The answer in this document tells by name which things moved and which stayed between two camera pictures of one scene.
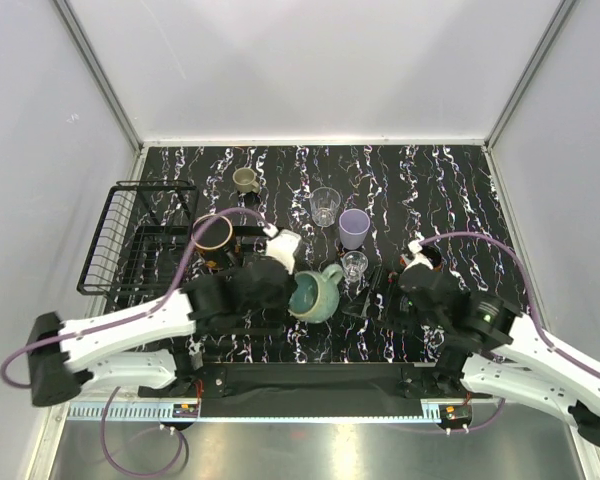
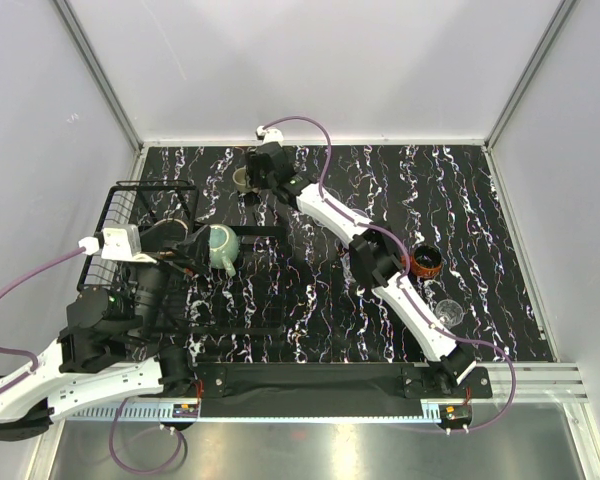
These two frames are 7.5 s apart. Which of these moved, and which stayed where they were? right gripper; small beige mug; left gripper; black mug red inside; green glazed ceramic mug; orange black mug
Moved: black mug red inside; green glazed ceramic mug; left gripper; right gripper
Stayed: orange black mug; small beige mug
